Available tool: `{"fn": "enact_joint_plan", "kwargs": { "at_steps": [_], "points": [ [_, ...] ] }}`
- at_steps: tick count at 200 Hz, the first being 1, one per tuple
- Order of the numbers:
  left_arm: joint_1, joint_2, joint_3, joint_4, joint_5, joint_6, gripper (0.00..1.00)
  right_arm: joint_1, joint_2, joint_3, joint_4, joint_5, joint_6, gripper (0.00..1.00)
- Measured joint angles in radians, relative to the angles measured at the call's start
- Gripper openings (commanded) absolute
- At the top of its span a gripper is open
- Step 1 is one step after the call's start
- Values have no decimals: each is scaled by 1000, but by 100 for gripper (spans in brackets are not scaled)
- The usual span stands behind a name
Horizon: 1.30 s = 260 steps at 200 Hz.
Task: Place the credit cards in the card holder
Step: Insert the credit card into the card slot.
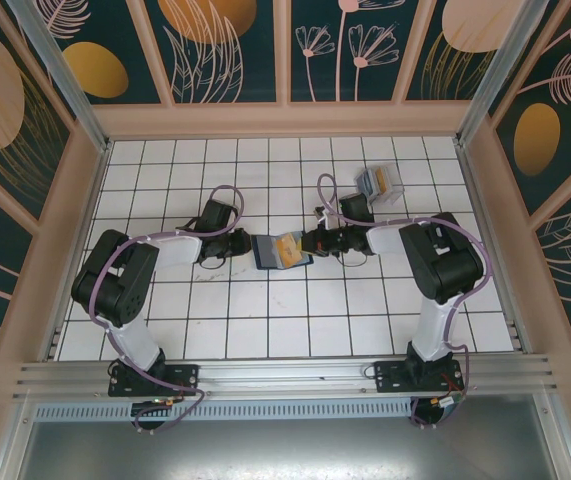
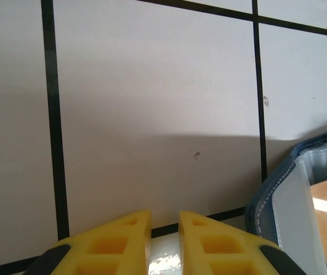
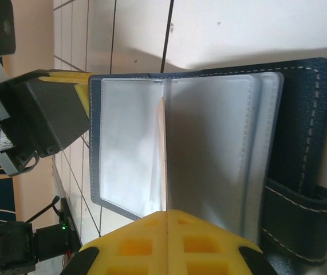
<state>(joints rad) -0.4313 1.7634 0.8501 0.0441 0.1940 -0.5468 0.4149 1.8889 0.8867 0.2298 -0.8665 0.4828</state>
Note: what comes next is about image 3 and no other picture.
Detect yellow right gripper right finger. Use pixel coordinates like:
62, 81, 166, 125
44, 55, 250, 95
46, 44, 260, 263
167, 209, 278, 275

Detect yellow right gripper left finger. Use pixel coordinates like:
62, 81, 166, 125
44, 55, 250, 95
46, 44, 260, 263
62, 210, 169, 275

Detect blue leather card holder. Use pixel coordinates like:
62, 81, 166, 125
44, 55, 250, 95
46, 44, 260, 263
88, 57, 327, 275

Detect black box with green light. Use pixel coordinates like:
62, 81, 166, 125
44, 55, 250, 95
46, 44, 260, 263
36, 223, 81, 261

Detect black cable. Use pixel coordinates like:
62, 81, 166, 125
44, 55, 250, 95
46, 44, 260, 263
25, 196, 61, 224

